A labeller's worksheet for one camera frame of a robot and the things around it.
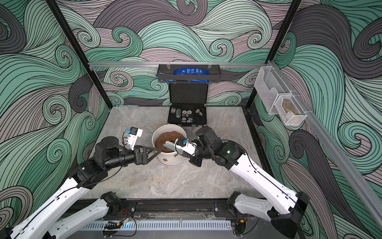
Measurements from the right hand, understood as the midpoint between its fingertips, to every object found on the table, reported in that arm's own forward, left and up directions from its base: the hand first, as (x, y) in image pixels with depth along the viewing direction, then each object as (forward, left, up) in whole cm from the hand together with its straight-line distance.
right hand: (187, 151), depth 68 cm
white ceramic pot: (+3, +11, -14) cm, 18 cm away
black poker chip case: (+51, 0, -19) cm, 54 cm away
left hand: (-2, +13, +7) cm, 15 cm away
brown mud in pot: (+17, +11, -13) cm, 25 cm away
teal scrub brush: (-1, +6, +7) cm, 9 cm away
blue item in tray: (+50, -3, +11) cm, 52 cm away
